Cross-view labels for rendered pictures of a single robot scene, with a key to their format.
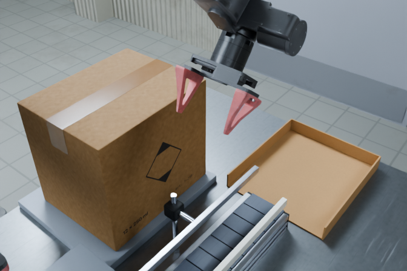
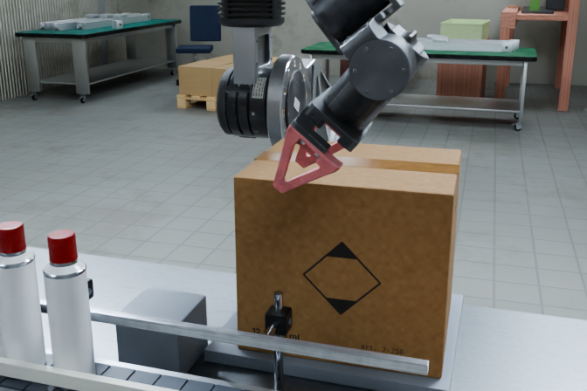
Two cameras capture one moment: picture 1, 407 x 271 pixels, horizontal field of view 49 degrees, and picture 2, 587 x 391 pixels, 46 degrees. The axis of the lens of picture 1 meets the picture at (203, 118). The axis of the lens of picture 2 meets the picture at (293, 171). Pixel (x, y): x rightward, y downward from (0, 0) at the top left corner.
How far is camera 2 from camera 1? 80 cm
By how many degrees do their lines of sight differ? 63
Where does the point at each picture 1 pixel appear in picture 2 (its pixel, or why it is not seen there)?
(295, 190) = not seen: outside the picture
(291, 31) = (352, 47)
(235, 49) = (342, 81)
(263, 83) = not seen: outside the picture
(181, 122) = (384, 235)
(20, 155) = not seen: hidden behind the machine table
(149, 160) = (313, 253)
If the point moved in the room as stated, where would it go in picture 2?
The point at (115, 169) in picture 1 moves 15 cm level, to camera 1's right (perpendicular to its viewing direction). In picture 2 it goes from (254, 222) to (295, 263)
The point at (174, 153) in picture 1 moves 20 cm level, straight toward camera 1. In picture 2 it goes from (364, 280) to (229, 312)
